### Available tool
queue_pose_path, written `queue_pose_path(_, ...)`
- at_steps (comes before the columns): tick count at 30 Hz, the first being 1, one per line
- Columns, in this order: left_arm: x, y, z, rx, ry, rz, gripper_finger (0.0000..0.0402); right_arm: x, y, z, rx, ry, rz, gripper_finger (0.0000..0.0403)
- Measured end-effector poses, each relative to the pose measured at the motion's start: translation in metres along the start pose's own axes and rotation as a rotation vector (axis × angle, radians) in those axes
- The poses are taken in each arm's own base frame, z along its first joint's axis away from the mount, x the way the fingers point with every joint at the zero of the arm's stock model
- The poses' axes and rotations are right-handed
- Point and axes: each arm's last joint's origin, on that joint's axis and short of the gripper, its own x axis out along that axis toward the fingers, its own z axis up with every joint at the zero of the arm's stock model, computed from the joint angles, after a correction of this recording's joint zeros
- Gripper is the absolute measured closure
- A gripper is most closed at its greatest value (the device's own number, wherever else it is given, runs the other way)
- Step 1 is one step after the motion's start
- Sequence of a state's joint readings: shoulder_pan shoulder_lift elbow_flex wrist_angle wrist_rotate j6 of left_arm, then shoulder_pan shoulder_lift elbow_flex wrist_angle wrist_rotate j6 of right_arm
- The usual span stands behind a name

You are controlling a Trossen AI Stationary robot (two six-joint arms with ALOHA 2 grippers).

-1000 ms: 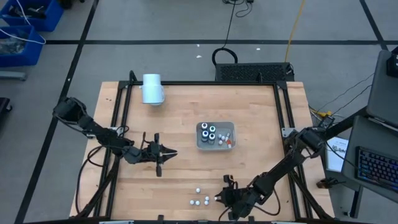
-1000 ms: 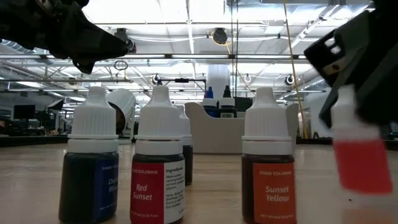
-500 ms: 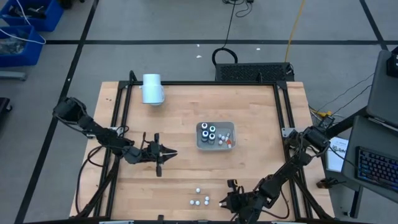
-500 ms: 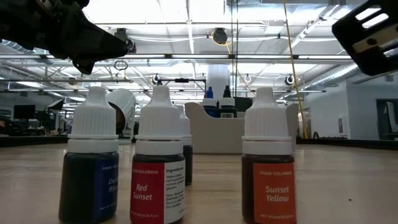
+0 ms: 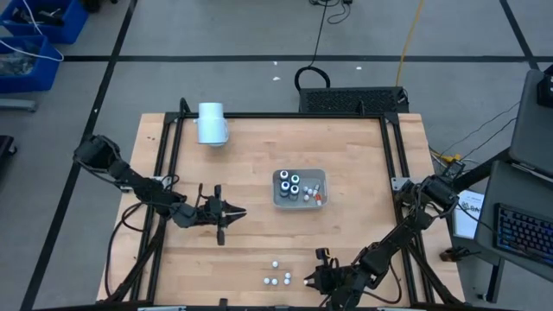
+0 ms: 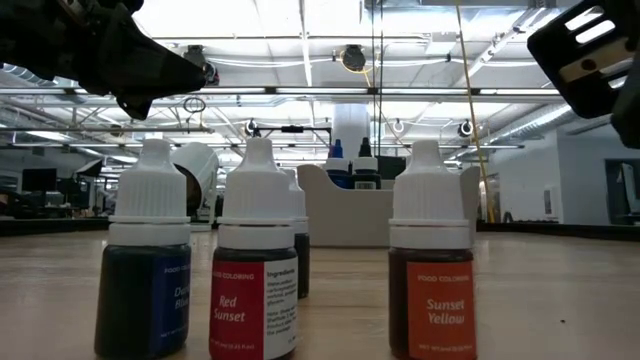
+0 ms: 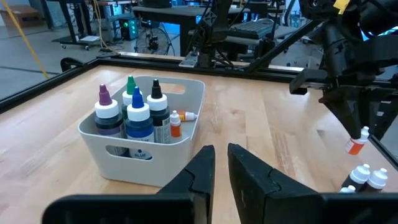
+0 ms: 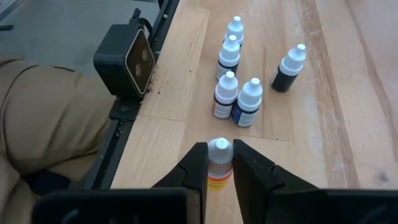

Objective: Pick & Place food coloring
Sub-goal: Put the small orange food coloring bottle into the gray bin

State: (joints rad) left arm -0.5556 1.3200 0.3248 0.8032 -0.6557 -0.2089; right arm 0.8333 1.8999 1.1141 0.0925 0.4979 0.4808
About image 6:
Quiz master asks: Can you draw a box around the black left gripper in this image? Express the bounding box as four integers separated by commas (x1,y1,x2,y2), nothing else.
0,0,207,121

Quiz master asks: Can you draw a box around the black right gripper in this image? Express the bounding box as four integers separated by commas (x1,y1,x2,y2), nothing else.
527,0,640,150

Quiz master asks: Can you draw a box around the small dark blue dropper bottle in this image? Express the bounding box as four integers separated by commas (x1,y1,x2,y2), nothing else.
93,138,193,360

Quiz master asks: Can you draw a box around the blue-capped food coloring bottle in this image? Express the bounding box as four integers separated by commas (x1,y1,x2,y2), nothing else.
325,138,353,190

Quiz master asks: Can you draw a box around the black-capped food coloring bottle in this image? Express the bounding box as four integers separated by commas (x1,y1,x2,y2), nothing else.
352,137,382,190

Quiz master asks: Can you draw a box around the small black dropper bottle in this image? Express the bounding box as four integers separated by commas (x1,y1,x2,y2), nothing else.
282,168,311,300

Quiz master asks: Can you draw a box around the small red sunset dropper bottle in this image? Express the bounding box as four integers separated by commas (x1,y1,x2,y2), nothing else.
208,137,300,360

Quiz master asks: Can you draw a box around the black background monitor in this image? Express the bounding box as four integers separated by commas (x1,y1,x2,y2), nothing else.
20,168,59,193

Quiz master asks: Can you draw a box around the ceiling light strip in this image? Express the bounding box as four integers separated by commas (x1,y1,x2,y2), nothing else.
0,85,561,97

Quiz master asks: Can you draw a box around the black background screen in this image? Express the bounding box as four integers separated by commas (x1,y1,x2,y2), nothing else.
375,154,409,180

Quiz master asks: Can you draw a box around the small sunset yellow dropper bottle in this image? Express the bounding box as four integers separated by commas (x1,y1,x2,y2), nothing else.
388,139,478,360

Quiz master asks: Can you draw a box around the black ceiling cable reel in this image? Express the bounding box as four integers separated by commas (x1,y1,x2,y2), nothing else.
341,43,368,72
180,44,221,86

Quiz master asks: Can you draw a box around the yellow hanging cable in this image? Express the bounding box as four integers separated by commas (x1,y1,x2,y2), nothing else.
453,0,497,225

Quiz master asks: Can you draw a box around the black aluminium table frame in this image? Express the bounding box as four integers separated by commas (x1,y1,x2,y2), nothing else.
0,215,640,244

